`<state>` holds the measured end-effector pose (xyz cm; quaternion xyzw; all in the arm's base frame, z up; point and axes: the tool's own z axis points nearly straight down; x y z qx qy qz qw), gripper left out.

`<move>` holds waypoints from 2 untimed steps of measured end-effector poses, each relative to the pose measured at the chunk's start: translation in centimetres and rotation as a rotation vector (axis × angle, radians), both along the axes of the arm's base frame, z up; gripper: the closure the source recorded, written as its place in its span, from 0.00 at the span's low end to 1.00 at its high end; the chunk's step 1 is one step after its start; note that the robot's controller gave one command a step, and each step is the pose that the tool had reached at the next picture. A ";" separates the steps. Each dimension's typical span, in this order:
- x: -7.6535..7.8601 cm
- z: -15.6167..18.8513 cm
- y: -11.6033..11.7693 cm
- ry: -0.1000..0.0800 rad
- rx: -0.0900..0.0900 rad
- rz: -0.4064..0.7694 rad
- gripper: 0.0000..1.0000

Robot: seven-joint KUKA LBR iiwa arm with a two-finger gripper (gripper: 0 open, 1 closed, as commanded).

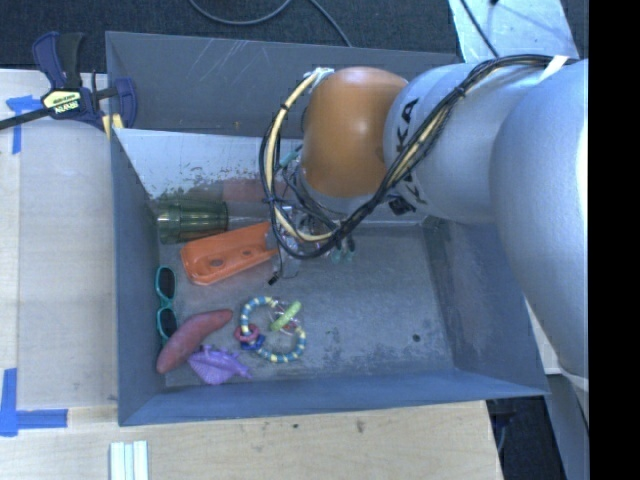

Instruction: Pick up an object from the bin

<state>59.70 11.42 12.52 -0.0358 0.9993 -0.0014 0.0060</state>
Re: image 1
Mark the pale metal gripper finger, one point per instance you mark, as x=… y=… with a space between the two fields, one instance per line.
x=290 y=265
x=275 y=277

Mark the orange plastic scoop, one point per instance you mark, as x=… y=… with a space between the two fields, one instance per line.
x=225 y=258

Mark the dark green plastic cup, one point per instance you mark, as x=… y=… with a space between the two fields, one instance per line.
x=192 y=222

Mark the red-brown toy sweet potato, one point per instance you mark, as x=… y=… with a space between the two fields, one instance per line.
x=192 y=338

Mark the grey metal bin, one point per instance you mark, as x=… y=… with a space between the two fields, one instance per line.
x=380 y=318

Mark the purple toy animal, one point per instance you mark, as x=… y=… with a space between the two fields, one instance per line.
x=217 y=365

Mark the teal sunglasses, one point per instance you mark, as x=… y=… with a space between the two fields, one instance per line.
x=166 y=288

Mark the pale wood board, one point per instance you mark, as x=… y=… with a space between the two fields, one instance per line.
x=65 y=268

